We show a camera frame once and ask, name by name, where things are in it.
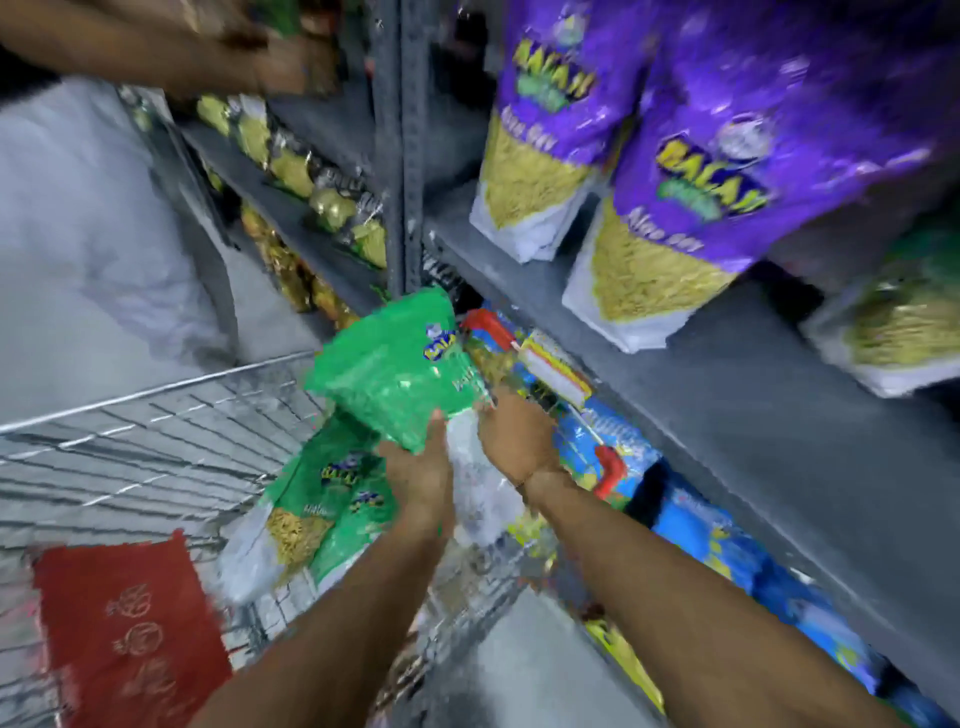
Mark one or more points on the row of yellow-green packets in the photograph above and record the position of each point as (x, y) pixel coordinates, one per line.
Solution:
(292, 169)

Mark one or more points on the yellow packet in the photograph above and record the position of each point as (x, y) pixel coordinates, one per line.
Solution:
(626, 664)

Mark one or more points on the person's right hand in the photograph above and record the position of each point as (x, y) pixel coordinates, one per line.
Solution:
(521, 442)

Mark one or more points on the row of blue packets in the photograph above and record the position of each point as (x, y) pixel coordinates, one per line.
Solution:
(720, 532)

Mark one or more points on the person's left hand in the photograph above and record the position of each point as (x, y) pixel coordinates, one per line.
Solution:
(416, 480)

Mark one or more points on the purple snack packet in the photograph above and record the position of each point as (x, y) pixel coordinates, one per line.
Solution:
(559, 120)
(705, 187)

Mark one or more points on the thin wrist thread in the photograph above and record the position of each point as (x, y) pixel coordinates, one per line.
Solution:
(534, 478)

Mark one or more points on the person's right forearm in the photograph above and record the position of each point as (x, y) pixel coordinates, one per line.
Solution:
(675, 607)

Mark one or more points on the another person's forearm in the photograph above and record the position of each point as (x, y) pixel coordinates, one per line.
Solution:
(127, 41)

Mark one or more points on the red cart seat flap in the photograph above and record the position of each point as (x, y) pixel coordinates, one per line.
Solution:
(127, 630)

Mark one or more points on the row of golden packets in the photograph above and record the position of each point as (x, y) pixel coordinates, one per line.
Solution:
(296, 274)

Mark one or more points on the grey metal shelf rack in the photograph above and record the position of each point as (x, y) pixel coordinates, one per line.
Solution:
(750, 420)

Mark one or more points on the green and white snack packet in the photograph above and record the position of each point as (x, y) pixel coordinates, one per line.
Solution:
(900, 322)

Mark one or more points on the person's left thumb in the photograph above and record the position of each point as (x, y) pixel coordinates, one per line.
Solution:
(439, 433)

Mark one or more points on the person's left forearm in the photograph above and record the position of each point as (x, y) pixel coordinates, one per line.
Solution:
(345, 637)

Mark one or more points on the person's right fingers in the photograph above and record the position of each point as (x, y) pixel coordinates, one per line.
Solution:
(487, 409)

